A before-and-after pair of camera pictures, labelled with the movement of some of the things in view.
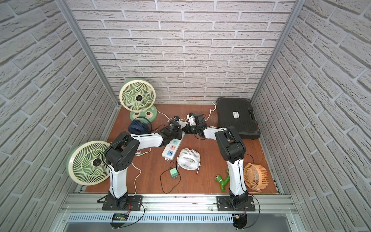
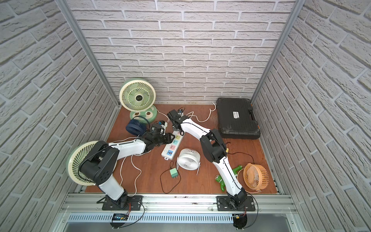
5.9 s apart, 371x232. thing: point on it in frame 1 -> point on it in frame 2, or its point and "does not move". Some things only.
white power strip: [171, 150] does not move
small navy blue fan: [138, 127] does not move
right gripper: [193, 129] -> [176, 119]
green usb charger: [174, 173] does not move
